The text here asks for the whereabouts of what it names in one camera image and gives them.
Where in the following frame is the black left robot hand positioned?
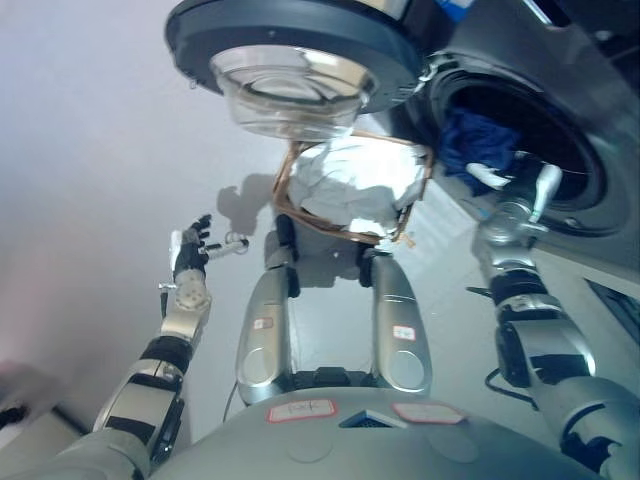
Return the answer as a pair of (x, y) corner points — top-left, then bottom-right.
(169, 213), (250, 275)

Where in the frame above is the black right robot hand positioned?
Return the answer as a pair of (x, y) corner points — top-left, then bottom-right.
(466, 151), (565, 225)

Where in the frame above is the dark blue garment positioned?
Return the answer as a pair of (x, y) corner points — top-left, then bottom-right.
(438, 106), (522, 197)

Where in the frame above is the grey front-load washing machine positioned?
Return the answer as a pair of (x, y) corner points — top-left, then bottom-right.
(394, 0), (640, 284)

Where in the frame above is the silver left robot leg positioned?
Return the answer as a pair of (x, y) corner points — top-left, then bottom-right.
(234, 213), (302, 407)

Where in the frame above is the silver robot leg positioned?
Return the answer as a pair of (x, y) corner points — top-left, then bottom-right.
(234, 213), (302, 407)
(356, 246), (435, 400)

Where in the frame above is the white crumpled cloth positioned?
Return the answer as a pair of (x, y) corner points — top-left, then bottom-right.
(288, 137), (432, 237)

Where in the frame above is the silver right robot leg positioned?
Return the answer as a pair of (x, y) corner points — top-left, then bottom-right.
(356, 246), (435, 400)

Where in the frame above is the red-bordered white torso label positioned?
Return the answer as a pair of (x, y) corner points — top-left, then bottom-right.
(391, 401), (466, 426)
(265, 397), (339, 425)

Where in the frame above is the blue energy label sticker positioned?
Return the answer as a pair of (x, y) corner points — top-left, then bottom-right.
(433, 0), (477, 22)

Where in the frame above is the round glass washer door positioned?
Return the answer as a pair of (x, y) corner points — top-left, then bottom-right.
(164, 0), (427, 142)

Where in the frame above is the silver robot torso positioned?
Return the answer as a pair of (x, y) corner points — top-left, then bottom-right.
(29, 387), (640, 480)

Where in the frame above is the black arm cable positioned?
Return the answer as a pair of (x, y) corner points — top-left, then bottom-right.
(483, 366), (544, 412)

